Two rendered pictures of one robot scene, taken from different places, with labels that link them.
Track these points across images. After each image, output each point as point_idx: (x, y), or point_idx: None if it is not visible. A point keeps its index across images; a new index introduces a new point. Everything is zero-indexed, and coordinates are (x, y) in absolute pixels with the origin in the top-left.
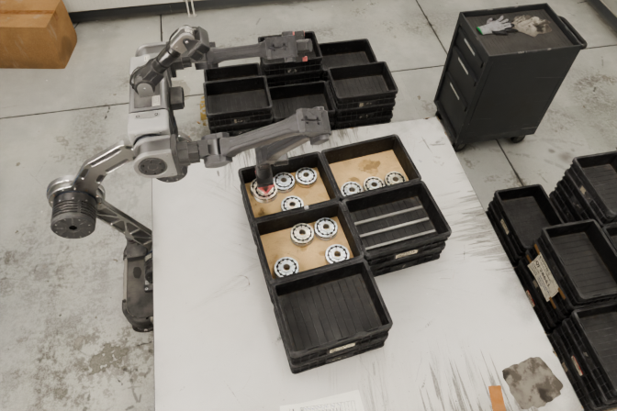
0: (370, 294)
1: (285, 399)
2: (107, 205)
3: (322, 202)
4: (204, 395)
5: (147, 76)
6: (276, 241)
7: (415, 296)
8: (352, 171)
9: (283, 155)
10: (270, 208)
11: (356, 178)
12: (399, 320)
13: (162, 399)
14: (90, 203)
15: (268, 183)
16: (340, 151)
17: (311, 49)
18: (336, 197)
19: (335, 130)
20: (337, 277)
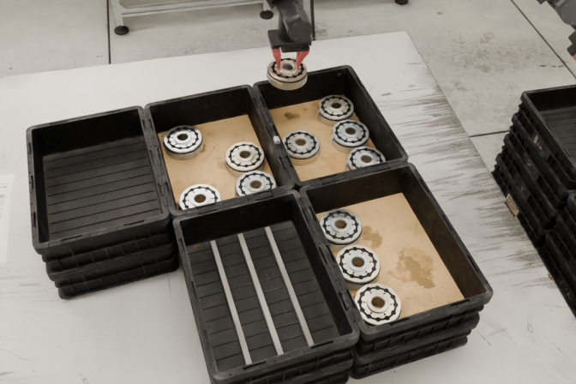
0: (123, 249)
1: (21, 178)
2: None
3: (291, 163)
4: (52, 106)
5: None
6: (237, 134)
7: (143, 363)
8: (397, 237)
9: (291, 13)
10: (298, 125)
11: (379, 243)
12: (101, 330)
13: (59, 75)
14: None
15: (270, 41)
16: (422, 197)
17: (569, 22)
18: (301, 181)
19: (531, 247)
20: (159, 201)
